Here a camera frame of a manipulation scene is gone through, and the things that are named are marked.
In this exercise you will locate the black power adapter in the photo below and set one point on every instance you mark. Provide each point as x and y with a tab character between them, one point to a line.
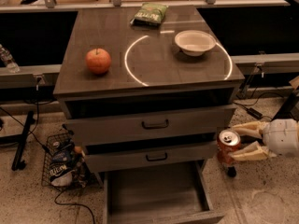
254	113

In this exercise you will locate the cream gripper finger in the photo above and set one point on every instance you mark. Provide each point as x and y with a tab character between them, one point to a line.
252	152
252	129

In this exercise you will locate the black right table leg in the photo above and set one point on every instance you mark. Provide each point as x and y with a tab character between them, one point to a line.
231	171

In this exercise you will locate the drawer with handle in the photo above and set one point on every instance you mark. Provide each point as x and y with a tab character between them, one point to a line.
145	126
98	163

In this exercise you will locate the black left table leg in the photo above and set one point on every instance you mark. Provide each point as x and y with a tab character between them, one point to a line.
18	163

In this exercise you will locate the green chip bag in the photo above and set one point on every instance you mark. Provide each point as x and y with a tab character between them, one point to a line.
151	14

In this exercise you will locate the clear plastic water bottle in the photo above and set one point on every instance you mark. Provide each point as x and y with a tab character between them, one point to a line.
8	60

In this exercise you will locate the red apple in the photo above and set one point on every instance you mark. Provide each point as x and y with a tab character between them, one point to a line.
98	61

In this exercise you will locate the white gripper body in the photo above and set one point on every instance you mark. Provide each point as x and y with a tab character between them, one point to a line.
281	136

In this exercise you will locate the red coke can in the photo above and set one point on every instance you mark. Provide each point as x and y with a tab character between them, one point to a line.
228	141

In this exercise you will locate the white bowl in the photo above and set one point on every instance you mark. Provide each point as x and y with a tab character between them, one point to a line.
195	43

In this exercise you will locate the grey drawer cabinet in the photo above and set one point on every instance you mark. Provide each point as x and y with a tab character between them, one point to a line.
148	73

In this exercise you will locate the black wire basket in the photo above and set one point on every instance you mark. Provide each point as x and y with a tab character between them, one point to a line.
61	149

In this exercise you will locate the middle drawer with handle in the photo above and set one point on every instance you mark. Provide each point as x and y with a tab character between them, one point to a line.
98	163

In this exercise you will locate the black table leg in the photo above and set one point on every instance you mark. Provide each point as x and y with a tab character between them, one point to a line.
18	163
231	171

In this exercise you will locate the chip bag in basket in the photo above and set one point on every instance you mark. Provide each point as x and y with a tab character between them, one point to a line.
60	175

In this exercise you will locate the open bottom drawer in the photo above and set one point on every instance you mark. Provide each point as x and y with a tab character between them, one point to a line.
167	194

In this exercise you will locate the top drawer with handle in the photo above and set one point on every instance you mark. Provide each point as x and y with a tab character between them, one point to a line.
145	126

